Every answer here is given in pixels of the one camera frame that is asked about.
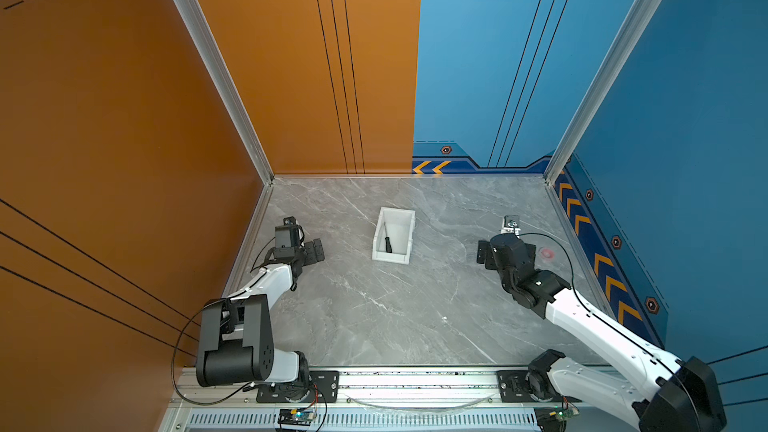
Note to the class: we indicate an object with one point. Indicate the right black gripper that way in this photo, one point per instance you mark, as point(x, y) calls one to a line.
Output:
point(487, 247)

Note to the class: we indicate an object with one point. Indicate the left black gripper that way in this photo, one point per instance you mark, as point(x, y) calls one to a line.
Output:
point(310, 257)

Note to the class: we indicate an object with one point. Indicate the black screwdriver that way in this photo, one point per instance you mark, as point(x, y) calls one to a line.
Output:
point(387, 240)

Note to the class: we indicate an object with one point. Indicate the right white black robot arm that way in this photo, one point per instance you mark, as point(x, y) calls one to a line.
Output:
point(651, 390)

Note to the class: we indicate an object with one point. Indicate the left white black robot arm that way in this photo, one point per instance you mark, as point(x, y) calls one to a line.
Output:
point(236, 342)

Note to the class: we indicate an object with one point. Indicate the white plastic bin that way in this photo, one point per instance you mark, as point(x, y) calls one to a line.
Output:
point(401, 225)

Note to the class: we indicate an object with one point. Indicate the green circuit board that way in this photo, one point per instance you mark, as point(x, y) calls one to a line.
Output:
point(300, 420)

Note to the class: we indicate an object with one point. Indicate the right small circuit board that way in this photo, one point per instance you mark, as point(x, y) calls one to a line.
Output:
point(564, 413)

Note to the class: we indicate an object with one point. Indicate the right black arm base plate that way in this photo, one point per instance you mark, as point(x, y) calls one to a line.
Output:
point(526, 386)

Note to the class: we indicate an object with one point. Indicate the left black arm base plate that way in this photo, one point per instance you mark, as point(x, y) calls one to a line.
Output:
point(322, 387)

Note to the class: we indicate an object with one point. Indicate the aluminium front rail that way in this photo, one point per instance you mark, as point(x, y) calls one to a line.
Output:
point(400, 398)

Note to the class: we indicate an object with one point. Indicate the left aluminium corner post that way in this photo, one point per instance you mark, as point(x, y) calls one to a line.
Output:
point(207, 47)

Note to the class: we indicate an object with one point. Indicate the aluminium corner post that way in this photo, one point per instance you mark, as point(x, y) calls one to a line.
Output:
point(631, 30)
point(207, 47)

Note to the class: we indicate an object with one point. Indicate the right aluminium corner post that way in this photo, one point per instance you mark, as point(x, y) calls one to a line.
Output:
point(631, 30)

